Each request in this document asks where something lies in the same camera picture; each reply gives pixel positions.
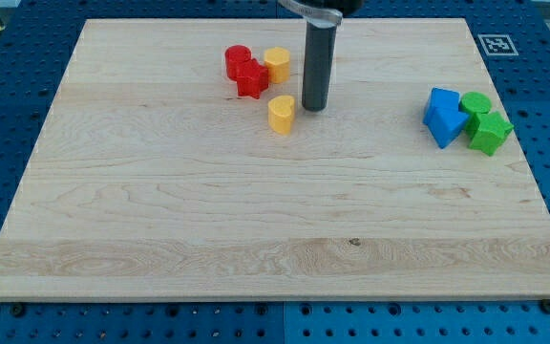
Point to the yellow hexagon block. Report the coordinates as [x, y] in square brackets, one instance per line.
[277, 61]

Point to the metal hose clamp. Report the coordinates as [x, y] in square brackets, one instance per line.
[322, 18]

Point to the green star block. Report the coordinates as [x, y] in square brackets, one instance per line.
[487, 132]

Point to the wooden board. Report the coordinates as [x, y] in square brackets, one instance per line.
[153, 181]

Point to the white fiducial marker tag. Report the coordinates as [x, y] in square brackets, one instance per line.
[497, 45]

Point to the blue cube block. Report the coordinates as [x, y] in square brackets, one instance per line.
[440, 98]

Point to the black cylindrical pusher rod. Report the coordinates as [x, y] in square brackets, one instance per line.
[318, 60]

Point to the red star block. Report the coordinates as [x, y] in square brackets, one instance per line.
[252, 79]

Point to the red cylinder block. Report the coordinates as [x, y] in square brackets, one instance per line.
[234, 56]

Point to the yellow heart block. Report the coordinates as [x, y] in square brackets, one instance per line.
[281, 114]

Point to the blue triangle block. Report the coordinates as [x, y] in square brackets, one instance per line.
[445, 125]

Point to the green cylinder block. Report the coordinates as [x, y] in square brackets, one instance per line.
[474, 104]

